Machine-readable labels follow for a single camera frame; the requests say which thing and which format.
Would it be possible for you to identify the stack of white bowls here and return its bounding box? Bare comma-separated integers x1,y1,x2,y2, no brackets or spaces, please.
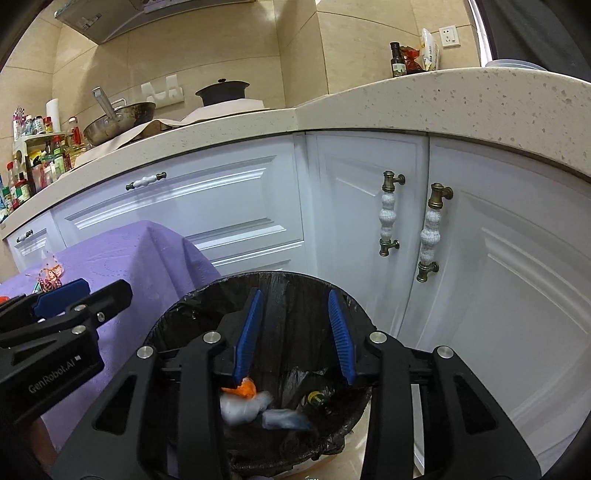
485,58,548,73

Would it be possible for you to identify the round bin with black bag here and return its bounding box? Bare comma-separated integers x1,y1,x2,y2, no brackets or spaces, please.
142,271,380,476

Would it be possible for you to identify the white snack packet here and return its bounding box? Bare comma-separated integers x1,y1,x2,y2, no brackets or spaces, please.
419,28,442,73

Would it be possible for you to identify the purple tablecloth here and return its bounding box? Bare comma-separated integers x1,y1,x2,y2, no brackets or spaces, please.
0,220,225,450

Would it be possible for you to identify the wide white cabinet door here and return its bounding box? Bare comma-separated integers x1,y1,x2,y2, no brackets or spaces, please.
401,137,591,464

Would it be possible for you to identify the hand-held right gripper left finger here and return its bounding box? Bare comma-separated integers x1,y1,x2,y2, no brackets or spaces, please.
51,288,266,480

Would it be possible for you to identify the group of condiment bottles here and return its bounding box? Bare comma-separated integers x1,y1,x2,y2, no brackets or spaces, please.
0,107,89,223

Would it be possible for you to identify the blue white wrapper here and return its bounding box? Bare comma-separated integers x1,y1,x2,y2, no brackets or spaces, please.
261,407,311,431

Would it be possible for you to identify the white drawer front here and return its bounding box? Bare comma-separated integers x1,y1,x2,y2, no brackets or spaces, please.
50,133,306,278

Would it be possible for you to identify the red white candy wrapper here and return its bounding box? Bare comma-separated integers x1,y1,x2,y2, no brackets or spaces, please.
36,264,65,292

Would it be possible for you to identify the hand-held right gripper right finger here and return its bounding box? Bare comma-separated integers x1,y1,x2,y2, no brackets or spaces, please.
328,290,542,480

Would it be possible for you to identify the range hood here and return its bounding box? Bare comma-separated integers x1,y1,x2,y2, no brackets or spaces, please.
54,0,257,46

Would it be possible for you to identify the white wall hook rack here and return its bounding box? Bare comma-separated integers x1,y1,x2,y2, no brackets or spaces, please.
140,76,185,103

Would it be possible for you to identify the paper towel roll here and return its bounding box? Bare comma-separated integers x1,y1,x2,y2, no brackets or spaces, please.
45,98,62,134

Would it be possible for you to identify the orange-dotted clear plastic wrapper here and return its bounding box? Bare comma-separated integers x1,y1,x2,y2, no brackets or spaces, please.
219,391,275,425

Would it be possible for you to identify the red snack packet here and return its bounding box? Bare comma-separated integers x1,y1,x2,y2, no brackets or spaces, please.
400,45,424,73

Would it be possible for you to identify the beige stove cover cloth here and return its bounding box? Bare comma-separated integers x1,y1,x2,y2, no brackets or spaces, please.
74,106,274,169

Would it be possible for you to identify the narrow white cabinet door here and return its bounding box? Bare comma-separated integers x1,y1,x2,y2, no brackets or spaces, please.
307,131,431,354

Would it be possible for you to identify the black lidded pot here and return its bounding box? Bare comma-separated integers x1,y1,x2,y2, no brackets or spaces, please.
195,78,250,108

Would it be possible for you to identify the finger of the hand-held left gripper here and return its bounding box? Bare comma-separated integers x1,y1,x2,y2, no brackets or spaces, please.
0,278,90,330
0,279,134,350

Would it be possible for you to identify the steel wok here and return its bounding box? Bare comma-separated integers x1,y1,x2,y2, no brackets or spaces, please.
83,87,157,147

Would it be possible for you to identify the small white cabinet front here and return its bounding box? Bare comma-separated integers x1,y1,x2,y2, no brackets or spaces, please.
4,222,64,280

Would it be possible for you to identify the dark glass bottle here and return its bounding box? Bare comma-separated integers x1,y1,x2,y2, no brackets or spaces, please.
389,42,407,78

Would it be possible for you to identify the upright ceramic door handle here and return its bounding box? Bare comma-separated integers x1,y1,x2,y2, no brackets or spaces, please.
416,182,454,284
379,170,406,256

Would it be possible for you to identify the orange wrapper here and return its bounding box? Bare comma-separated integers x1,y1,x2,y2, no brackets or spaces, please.
222,377,257,398

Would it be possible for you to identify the long ceramic drawer handle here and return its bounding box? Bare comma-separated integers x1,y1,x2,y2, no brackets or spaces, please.
126,172,168,192

